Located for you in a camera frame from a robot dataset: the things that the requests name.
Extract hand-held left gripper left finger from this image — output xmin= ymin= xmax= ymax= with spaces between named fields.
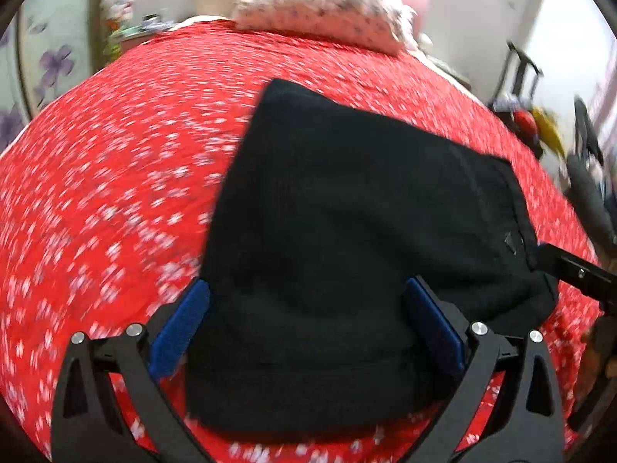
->
xmin=51 ymin=277 xmax=213 ymax=463

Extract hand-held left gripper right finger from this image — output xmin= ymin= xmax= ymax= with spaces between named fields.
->
xmin=405 ymin=275 xmax=565 ymax=463

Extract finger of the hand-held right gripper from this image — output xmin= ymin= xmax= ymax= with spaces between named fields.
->
xmin=535 ymin=243 xmax=617 ymax=314

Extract black pants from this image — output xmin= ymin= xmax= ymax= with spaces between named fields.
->
xmin=185 ymin=78 xmax=560 ymax=437

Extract grey cloth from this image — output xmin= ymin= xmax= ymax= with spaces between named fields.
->
xmin=565 ymin=154 xmax=617 ymax=248

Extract yellow bag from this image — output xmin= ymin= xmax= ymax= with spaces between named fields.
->
xmin=530 ymin=106 xmax=568 ymax=160

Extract dark upright object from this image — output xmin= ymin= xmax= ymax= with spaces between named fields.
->
xmin=573 ymin=98 xmax=604 ymax=166

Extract red round object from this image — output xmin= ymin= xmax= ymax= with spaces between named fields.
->
xmin=511 ymin=108 xmax=539 ymax=142

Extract red floral bedsheet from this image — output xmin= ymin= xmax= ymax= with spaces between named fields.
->
xmin=0 ymin=17 xmax=603 ymax=463

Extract purple flower print wardrobe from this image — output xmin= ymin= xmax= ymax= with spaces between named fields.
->
xmin=0 ymin=0 xmax=107 ymax=150

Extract colourful clutter on shelf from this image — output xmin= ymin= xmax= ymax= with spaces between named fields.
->
xmin=99 ymin=0 xmax=169 ymax=59

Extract white floral pillow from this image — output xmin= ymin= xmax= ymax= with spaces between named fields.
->
xmin=234 ymin=0 xmax=418 ymax=56

